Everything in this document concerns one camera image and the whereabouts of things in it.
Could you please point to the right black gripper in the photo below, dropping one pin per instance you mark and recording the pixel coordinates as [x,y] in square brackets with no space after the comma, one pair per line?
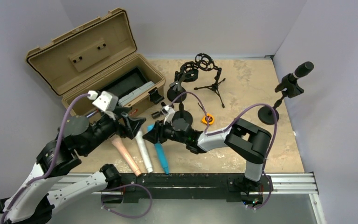
[157,132]

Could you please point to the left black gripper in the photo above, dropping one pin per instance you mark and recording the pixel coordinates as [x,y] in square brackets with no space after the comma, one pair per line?
[132,124]

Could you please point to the white grey-headed microphone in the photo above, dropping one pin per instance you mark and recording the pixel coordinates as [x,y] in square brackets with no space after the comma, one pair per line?
[144,152]

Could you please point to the blue microphone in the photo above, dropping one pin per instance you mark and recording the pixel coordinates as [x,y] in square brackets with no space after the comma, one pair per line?
[161,155]

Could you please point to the pink microphone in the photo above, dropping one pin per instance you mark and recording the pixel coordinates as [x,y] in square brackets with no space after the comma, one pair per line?
[117,142]

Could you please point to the black round-base clip stand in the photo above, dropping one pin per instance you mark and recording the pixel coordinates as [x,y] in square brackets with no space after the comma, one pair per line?
[182,116]

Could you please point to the black tripod shock-mount stand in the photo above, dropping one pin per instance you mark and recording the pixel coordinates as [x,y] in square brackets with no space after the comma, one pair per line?
[204,62]

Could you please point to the black microphone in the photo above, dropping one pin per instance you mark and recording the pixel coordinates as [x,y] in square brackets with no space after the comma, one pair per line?
[303,69]

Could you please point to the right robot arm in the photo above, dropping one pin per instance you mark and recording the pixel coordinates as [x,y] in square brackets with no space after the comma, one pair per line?
[248,140]

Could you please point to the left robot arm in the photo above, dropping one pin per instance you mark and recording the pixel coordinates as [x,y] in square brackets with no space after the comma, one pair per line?
[35,202]

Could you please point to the black T-shaped adapter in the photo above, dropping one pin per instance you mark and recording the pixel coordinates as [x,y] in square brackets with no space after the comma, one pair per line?
[161,112]

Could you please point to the grey box inside case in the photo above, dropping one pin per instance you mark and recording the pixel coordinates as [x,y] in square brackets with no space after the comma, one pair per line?
[135,93]

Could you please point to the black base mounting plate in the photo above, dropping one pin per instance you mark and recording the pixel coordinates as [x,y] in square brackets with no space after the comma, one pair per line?
[198,186]

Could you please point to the yellow tape measure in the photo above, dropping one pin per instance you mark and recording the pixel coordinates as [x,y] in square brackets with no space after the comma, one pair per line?
[208,119]

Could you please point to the tan plastic tool case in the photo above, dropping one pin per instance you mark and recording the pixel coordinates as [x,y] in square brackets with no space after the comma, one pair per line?
[100,55]

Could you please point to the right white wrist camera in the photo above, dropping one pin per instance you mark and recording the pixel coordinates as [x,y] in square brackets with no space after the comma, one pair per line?
[168,111]

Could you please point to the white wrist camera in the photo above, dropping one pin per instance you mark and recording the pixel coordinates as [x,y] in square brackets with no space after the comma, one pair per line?
[168,111]
[105,102]

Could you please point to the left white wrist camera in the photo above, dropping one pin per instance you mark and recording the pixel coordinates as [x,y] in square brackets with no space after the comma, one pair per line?
[105,102]

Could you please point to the black round-base shock-mount stand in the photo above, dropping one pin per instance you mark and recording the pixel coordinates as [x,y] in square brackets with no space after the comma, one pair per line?
[188,73]

